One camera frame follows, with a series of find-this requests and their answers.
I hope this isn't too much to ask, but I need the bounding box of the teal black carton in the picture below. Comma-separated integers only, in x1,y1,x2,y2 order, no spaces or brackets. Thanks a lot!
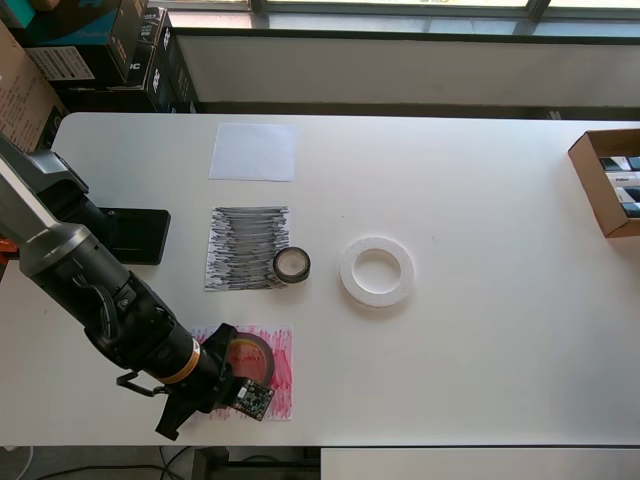
9,0,151,87

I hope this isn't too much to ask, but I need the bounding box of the large brown cardboard box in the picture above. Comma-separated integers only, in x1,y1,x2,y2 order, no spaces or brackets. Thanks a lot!
0,19,69,151

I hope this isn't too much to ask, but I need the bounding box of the open brown cardboard tray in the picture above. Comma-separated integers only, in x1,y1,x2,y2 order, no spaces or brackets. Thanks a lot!
568,128,640,239

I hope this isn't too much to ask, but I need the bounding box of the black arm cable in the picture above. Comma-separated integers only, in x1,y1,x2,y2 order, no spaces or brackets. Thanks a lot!
116,369,169,399

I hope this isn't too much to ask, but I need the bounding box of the small black tape roll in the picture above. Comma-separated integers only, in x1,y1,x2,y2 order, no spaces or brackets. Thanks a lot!
272,246,312,285

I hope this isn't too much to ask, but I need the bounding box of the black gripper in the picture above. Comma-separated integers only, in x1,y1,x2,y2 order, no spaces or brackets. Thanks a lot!
154,322,237,442

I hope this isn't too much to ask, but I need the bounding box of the small white printed box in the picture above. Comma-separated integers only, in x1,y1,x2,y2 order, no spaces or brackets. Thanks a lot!
603,171,640,189

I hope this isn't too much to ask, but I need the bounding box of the black scribbled paper sheet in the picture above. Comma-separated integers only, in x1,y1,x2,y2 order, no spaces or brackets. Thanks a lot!
203,205,291,293

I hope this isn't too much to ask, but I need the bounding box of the large white tape roll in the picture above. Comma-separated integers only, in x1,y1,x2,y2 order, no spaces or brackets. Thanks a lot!
338,236,416,310

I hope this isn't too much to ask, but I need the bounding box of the small wrist camera on bracket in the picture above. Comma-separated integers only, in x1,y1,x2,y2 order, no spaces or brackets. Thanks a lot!
214,375,277,425

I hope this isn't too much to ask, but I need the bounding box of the red tape roll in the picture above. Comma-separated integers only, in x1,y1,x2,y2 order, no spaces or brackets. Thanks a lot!
227,335,277,389

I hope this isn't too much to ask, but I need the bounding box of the dark window frame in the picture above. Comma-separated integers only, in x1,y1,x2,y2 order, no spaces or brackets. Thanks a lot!
169,0,640,51

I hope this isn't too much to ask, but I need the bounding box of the small black printed carton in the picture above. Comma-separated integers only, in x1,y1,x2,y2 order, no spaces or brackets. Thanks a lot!
135,5,174,51

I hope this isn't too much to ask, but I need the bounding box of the blank white paper sheet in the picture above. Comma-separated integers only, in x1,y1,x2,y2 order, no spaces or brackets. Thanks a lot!
208,123,297,182

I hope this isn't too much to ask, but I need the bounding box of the large black printed carton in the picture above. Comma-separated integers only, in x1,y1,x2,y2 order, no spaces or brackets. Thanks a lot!
49,27,201,114

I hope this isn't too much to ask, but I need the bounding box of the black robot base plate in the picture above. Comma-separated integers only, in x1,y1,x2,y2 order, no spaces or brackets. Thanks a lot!
94,208,172,267

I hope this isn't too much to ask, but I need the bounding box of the black floor cable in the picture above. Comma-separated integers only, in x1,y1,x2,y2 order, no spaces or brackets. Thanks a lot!
47,444,201,480

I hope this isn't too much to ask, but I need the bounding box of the black table leg frame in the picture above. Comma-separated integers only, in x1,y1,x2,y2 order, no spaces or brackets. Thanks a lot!
192,446,321,480

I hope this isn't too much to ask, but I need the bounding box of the white floor cable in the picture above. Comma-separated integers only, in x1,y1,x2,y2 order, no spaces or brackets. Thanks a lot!
0,442,35,480

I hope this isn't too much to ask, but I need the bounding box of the red scribbled paper sheet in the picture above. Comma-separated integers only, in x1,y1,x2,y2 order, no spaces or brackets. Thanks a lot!
180,323,294,423

